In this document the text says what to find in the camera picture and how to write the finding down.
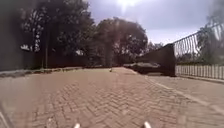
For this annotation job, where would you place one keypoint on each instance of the dark building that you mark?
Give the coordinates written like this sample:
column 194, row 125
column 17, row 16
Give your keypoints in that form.
column 10, row 36

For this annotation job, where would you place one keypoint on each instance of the row of trees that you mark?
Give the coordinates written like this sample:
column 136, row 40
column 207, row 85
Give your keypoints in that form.
column 83, row 36

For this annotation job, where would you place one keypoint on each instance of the robot's own part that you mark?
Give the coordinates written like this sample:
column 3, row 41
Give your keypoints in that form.
column 77, row 125
column 147, row 125

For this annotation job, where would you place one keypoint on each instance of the tree behind fence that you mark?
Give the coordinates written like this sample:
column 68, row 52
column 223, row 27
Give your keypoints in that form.
column 213, row 36

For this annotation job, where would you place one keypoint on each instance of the red brick path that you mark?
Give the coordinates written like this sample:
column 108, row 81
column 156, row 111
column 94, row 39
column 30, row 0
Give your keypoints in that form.
column 110, row 96

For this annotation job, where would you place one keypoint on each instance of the dark wall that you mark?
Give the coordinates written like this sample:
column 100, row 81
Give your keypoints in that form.
column 160, row 60

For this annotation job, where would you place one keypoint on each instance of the metal railing fence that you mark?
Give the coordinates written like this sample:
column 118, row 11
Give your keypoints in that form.
column 200, row 56

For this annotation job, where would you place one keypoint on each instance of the kerb strip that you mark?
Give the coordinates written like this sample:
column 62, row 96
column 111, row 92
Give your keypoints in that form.
column 36, row 71

